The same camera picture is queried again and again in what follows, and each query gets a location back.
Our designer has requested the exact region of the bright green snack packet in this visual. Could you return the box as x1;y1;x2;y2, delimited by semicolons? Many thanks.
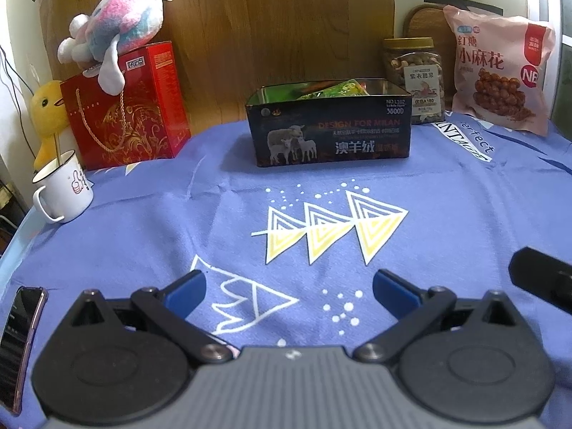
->
297;79;373;99

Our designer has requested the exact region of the smartphone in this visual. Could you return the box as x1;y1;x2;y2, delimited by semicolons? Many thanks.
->
0;286;49;414

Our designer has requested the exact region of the black tin box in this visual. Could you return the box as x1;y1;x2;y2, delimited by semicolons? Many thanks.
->
246;78;412;168

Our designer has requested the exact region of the clear nut jar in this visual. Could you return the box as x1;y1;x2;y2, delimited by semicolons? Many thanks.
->
381;37;445;125

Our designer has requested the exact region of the pink snack bag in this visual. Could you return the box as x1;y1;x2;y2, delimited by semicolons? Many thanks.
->
442;4;557;137

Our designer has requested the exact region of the large wooden panel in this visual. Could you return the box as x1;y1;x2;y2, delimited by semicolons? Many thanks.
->
38;0;396;130

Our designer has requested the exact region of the white enamel mug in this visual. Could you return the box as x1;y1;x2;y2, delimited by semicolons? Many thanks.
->
32;149;94;224

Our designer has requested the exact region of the red gift bag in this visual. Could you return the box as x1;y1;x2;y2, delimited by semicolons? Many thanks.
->
59;41;192;171

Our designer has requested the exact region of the blue printed tablecloth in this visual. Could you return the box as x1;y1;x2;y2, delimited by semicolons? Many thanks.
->
0;109;572;429

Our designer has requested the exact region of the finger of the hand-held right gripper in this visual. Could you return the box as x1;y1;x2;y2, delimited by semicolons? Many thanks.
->
508;246;572;316

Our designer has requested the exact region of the yellow duck plush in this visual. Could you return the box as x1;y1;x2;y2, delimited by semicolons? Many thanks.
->
30;79;72;171

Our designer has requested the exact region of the rounded wooden board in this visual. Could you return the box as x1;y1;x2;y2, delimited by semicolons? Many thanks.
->
403;4;461;72

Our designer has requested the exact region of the pastel plush toy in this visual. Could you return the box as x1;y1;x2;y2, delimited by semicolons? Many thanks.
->
57;0;173;95

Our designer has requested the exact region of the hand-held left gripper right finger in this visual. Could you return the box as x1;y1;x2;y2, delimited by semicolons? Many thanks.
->
355;269;526;365

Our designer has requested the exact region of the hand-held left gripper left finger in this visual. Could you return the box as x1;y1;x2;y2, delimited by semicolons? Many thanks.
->
58;270;235;365

